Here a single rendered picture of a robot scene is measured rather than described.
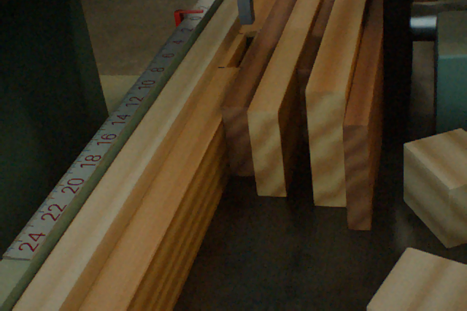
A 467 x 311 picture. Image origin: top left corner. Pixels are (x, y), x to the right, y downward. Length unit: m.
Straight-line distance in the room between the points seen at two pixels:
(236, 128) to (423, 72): 0.17
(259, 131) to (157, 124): 0.05
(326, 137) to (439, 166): 0.06
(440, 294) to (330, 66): 0.14
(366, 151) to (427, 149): 0.04
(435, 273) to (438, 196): 0.07
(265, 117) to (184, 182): 0.06
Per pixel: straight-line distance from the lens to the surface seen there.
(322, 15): 0.49
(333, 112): 0.35
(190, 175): 0.35
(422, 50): 0.55
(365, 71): 0.38
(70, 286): 0.29
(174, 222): 0.33
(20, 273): 0.29
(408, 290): 0.27
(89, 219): 0.32
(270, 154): 0.38
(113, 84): 0.79
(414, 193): 0.37
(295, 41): 0.44
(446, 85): 0.41
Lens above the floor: 1.13
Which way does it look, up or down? 30 degrees down
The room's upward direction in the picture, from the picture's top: 8 degrees counter-clockwise
